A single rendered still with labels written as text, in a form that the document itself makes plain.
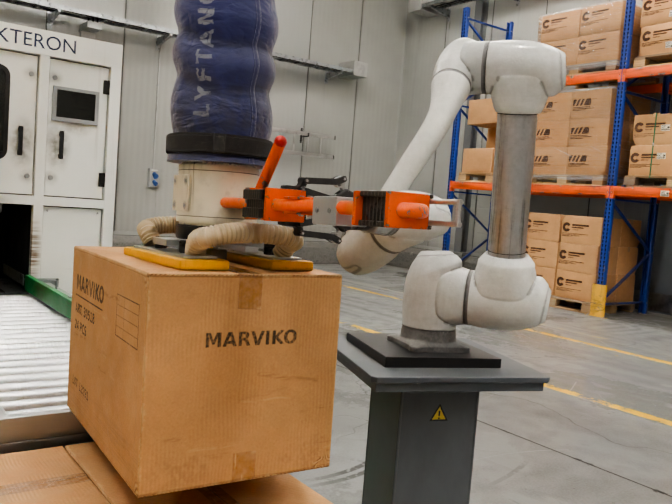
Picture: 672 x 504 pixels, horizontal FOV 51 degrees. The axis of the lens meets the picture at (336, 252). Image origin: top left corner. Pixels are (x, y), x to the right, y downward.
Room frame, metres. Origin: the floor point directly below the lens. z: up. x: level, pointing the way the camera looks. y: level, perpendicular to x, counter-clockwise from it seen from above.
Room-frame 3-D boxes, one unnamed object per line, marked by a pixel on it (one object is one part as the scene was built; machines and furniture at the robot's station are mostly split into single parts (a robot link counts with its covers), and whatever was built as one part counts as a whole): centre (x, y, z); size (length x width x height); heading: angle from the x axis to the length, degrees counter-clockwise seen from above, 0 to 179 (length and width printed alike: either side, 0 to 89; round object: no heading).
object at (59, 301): (3.17, 1.17, 0.60); 1.60 x 0.10 x 0.09; 36
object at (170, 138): (1.50, 0.26, 1.26); 0.23 x 0.23 x 0.04
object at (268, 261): (1.55, 0.18, 1.04); 0.34 x 0.10 x 0.05; 34
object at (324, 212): (1.11, 0.00, 1.15); 0.07 x 0.07 x 0.04; 34
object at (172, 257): (1.44, 0.34, 1.04); 0.34 x 0.10 x 0.05; 34
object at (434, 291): (1.97, -0.29, 0.94); 0.18 x 0.16 x 0.22; 72
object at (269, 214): (1.29, 0.12, 1.15); 0.10 x 0.08 x 0.06; 124
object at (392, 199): (1.00, -0.07, 1.16); 0.08 x 0.07 x 0.05; 34
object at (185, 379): (1.56, 0.31, 0.81); 0.60 x 0.40 x 0.40; 32
